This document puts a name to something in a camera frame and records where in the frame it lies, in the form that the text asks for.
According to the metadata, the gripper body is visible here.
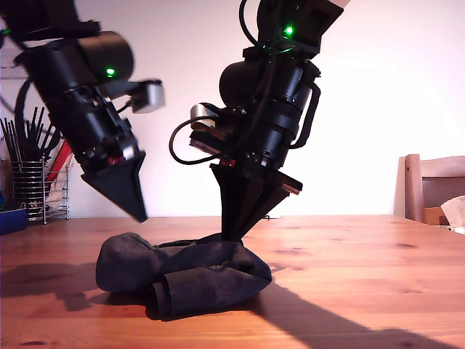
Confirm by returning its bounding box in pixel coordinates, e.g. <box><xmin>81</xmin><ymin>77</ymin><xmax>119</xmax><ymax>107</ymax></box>
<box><xmin>43</xmin><ymin>84</ymin><xmax>146</xmax><ymax>178</ymax></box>
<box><xmin>189</xmin><ymin>116</ymin><xmax>305</xmax><ymax>196</ymax></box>

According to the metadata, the dark grey underwear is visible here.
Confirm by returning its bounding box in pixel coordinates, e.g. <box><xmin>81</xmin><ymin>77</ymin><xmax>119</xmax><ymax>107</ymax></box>
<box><xmin>95</xmin><ymin>232</ymin><xmax>273</xmax><ymax>316</ymax></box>

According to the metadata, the white paper sleeve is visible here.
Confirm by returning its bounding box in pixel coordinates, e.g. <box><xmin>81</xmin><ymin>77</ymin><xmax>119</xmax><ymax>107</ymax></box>
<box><xmin>46</xmin><ymin>152</ymin><xmax>79</xmax><ymax>214</ymax></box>

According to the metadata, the red chopstick packet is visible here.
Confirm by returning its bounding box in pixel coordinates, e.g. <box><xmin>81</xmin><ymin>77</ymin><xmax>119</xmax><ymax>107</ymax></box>
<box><xmin>45</xmin><ymin>141</ymin><xmax>73</xmax><ymax>186</ymax></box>

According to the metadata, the brown wooden board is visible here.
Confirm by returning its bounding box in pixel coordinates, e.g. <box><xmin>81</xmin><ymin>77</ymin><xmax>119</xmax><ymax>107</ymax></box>
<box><xmin>0</xmin><ymin>159</ymin><xmax>14</xmax><ymax>212</ymax></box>

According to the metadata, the blue box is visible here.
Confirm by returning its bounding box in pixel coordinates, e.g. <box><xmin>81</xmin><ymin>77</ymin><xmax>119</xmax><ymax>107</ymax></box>
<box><xmin>0</xmin><ymin>209</ymin><xmax>29</xmax><ymax>236</ymax></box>

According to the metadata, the wooden chair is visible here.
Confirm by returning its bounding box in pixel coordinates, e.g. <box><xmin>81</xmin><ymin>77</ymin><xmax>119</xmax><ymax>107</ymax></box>
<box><xmin>393</xmin><ymin>154</ymin><xmax>465</xmax><ymax>225</ymax></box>

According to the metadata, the white tissue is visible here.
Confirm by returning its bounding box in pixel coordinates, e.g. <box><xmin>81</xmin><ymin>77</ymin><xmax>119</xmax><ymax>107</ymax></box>
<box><xmin>439</xmin><ymin>196</ymin><xmax>465</xmax><ymax>229</ymax></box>

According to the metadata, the thin black cable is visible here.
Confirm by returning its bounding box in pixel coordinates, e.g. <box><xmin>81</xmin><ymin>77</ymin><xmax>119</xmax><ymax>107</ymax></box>
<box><xmin>238</xmin><ymin>0</ymin><xmax>264</xmax><ymax>47</ymax></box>
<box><xmin>169</xmin><ymin>119</ymin><xmax>233</xmax><ymax>167</ymax></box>

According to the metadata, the chrome wire utensil holder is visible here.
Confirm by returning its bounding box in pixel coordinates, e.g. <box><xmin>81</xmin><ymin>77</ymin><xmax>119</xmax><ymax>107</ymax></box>
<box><xmin>10</xmin><ymin>161</ymin><xmax>70</xmax><ymax>225</ymax></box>

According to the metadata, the white light switch plate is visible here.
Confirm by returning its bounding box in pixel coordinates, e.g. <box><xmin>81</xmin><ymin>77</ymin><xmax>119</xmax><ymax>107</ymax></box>
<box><xmin>0</xmin><ymin>54</ymin><xmax>32</xmax><ymax>80</ymax></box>

